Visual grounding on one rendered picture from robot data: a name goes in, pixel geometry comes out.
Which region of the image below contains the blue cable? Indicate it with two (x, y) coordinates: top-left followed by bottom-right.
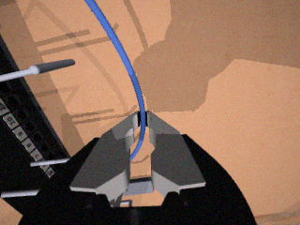
(84, 0), (145, 161)

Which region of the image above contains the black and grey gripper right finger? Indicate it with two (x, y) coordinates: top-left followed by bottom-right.
(145, 111), (257, 225)

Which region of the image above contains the dark grey patch panel rack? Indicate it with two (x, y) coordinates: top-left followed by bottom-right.
(0, 35), (154, 215)

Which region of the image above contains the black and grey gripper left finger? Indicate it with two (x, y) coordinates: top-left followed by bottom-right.
(18, 111), (141, 225)

